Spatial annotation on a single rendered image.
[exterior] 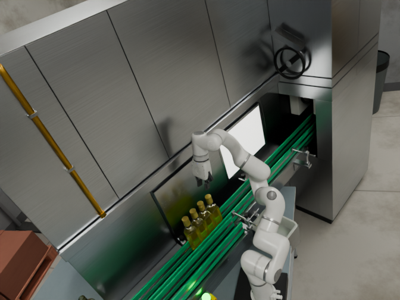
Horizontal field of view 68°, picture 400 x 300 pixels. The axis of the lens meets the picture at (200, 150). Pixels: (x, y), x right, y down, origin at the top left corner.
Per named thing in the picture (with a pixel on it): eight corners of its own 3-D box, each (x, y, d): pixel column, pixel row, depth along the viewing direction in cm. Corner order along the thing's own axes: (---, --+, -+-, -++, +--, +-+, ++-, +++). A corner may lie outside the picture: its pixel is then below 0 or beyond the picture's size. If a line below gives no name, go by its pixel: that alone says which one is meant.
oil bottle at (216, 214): (219, 224, 177) (210, 199, 164) (226, 227, 173) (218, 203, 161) (213, 230, 174) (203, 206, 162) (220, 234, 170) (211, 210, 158)
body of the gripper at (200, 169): (188, 156, 146) (190, 175, 151) (202, 162, 139) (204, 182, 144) (199, 150, 151) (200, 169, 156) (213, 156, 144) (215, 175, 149)
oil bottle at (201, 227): (206, 237, 172) (196, 213, 159) (213, 241, 168) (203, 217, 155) (199, 244, 169) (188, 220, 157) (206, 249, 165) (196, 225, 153)
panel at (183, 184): (263, 143, 210) (255, 101, 190) (266, 144, 208) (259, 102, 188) (171, 232, 168) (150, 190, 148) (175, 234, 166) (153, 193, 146)
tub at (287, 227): (267, 216, 187) (265, 207, 182) (300, 232, 172) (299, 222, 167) (251, 236, 179) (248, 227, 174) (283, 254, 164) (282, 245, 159)
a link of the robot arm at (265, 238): (265, 220, 139) (298, 233, 129) (246, 269, 135) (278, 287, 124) (258, 215, 133) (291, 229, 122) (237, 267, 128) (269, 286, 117)
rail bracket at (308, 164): (295, 165, 212) (293, 140, 199) (318, 172, 200) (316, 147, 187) (291, 169, 209) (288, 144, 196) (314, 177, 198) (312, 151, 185)
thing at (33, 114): (105, 212, 134) (0, 60, 92) (108, 215, 131) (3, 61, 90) (99, 216, 132) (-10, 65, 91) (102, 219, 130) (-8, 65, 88)
